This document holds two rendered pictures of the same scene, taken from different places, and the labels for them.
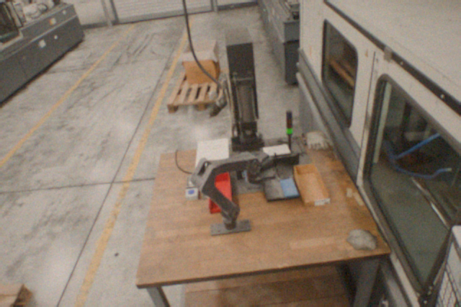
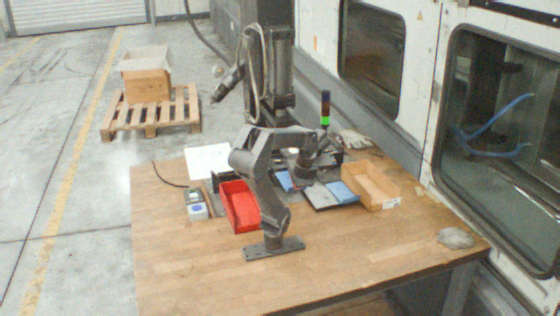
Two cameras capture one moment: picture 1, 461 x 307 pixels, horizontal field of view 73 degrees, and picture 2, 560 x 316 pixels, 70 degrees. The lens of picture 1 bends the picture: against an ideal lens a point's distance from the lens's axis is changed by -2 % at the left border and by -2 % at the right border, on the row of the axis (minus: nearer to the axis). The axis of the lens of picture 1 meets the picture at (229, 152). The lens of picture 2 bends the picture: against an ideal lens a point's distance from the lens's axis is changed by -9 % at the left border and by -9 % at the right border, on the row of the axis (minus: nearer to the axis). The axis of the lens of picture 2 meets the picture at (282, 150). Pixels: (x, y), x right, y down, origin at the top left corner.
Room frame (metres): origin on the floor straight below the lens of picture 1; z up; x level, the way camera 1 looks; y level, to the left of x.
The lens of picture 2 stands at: (0.01, 0.39, 1.81)
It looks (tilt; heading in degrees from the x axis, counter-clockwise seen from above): 27 degrees down; 340
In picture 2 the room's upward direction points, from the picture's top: 1 degrees counter-clockwise
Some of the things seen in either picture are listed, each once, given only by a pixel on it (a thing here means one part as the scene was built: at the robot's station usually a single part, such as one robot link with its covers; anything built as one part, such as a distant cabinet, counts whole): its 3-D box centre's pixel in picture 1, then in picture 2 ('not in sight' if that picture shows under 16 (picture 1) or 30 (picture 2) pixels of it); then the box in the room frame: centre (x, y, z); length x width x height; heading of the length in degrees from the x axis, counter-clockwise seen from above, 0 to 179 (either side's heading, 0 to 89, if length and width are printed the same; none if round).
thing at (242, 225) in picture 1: (229, 222); (273, 239); (1.05, 0.05, 0.94); 0.20 x 0.07 x 0.08; 88
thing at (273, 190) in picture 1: (280, 189); (328, 194); (1.26, -0.24, 0.91); 0.17 x 0.16 x 0.02; 88
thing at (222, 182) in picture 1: (220, 192); (242, 204); (1.28, 0.09, 0.93); 0.25 x 0.12 x 0.06; 178
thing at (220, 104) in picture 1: (222, 101); (230, 80); (1.72, 0.00, 1.25); 0.19 x 0.07 x 0.19; 88
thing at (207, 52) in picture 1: (202, 61); (148, 73); (4.97, 0.21, 0.40); 0.67 x 0.60 x 0.50; 170
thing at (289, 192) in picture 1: (289, 187); (342, 190); (1.23, -0.29, 0.93); 0.15 x 0.07 x 0.03; 1
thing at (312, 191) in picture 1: (310, 184); (369, 184); (1.23, -0.40, 0.93); 0.25 x 0.13 x 0.08; 178
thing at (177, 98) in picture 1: (205, 88); (153, 109); (4.67, 0.22, 0.07); 1.20 x 1.00 x 0.14; 172
